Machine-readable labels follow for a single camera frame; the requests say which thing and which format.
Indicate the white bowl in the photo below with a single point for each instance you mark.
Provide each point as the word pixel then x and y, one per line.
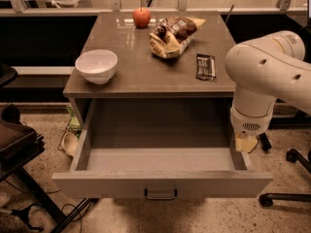
pixel 97 66

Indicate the red apple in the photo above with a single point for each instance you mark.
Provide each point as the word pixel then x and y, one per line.
pixel 141 17

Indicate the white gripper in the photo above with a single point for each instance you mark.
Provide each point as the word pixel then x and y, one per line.
pixel 251 122

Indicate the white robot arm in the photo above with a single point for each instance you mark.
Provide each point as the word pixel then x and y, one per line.
pixel 264 70

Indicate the grey drawer cabinet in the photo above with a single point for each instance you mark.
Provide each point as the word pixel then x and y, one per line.
pixel 140 74

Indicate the black snack bar wrapper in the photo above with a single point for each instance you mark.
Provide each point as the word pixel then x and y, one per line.
pixel 205 67

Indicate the white cup on floor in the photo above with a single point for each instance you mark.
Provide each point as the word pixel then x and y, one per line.
pixel 70 143

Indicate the brown yellow chip bag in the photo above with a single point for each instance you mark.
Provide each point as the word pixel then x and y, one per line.
pixel 172 36

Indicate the grey top drawer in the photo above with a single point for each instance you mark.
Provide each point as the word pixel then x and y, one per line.
pixel 160 149

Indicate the black stand leg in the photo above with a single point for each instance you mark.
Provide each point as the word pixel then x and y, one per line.
pixel 265 144

